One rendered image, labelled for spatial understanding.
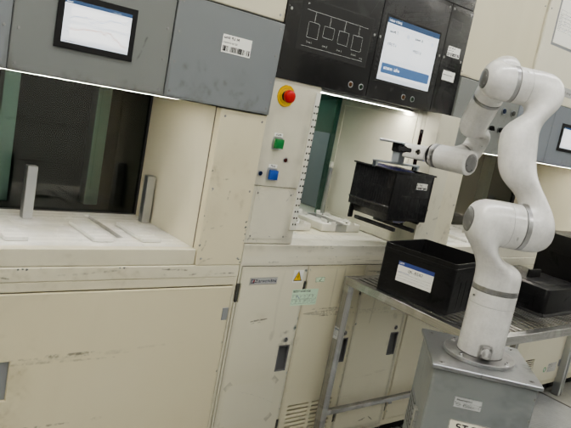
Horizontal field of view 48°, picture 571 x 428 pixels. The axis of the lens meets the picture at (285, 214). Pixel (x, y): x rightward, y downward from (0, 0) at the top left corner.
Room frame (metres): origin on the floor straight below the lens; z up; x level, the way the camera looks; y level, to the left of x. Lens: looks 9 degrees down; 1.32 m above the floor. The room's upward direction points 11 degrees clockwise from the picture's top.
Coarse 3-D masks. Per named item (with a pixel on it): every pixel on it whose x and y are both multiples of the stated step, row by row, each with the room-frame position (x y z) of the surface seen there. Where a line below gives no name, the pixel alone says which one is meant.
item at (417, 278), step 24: (408, 240) 2.26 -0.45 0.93; (384, 264) 2.14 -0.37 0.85; (408, 264) 2.08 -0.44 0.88; (432, 264) 2.03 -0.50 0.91; (456, 264) 1.98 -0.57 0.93; (384, 288) 2.13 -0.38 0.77; (408, 288) 2.07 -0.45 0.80; (432, 288) 2.02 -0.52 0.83; (456, 288) 2.00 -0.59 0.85; (456, 312) 2.03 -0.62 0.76
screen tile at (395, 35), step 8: (392, 32) 2.26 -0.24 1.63; (400, 32) 2.29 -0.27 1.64; (408, 32) 2.31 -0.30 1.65; (392, 40) 2.27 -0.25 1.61; (400, 40) 2.30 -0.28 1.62; (392, 48) 2.27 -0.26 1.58; (408, 48) 2.33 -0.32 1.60; (384, 56) 2.26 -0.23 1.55; (392, 56) 2.28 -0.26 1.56; (400, 56) 2.31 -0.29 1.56
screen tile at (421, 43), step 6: (414, 42) 2.34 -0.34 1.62; (420, 42) 2.36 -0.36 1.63; (426, 42) 2.38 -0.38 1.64; (420, 48) 2.37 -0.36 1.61; (426, 48) 2.39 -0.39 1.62; (432, 48) 2.41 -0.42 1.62; (414, 54) 2.35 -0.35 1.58; (432, 54) 2.41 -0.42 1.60; (414, 60) 2.35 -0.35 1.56; (420, 60) 2.37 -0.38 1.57; (426, 60) 2.39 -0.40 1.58; (414, 66) 2.36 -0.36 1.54; (420, 66) 2.38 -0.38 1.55; (426, 66) 2.40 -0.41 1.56
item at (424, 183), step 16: (384, 160) 2.29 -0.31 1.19; (400, 160) 2.33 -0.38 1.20; (368, 176) 2.30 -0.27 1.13; (384, 176) 2.24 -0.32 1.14; (400, 176) 2.22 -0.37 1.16; (416, 176) 2.27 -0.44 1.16; (432, 176) 2.33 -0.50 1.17; (352, 192) 2.35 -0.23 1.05; (368, 192) 2.29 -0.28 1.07; (384, 192) 2.23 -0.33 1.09; (400, 192) 2.23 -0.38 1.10; (416, 192) 2.28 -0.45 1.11; (352, 208) 2.36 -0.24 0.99; (368, 208) 2.27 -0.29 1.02; (384, 208) 2.22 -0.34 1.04; (400, 208) 2.24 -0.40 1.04; (416, 208) 2.30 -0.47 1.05; (384, 224) 2.27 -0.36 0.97; (400, 224) 2.35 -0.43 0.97
